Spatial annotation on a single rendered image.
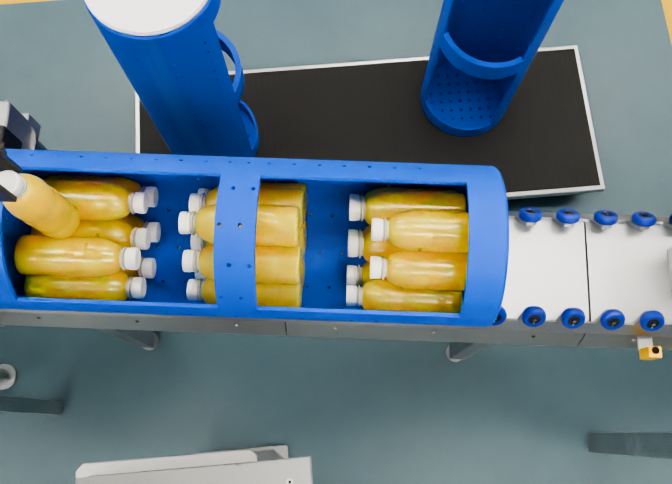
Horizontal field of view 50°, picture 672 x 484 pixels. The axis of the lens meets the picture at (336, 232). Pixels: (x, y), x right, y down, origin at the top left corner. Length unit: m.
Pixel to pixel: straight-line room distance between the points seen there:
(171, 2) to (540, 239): 0.89
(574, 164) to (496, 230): 1.31
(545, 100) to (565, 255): 1.08
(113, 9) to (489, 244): 0.91
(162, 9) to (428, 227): 0.73
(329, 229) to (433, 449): 1.11
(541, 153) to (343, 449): 1.13
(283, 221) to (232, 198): 0.09
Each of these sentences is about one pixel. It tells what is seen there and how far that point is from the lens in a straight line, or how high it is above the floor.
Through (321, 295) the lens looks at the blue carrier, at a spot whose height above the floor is 0.98.
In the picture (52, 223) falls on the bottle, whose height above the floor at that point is 1.21.
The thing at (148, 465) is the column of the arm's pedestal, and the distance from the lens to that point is 1.38.
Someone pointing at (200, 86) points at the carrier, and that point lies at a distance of 1.77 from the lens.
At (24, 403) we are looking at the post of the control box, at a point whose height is 0.29.
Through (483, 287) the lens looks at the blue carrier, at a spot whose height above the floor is 1.20.
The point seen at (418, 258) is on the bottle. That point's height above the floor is 1.15.
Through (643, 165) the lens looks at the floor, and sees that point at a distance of 2.71.
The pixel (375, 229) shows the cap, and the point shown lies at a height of 1.17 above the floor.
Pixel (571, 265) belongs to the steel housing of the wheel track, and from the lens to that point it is 1.52.
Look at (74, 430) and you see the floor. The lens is 2.47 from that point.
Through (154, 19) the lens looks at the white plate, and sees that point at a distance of 1.57.
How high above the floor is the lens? 2.33
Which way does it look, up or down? 75 degrees down
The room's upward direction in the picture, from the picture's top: straight up
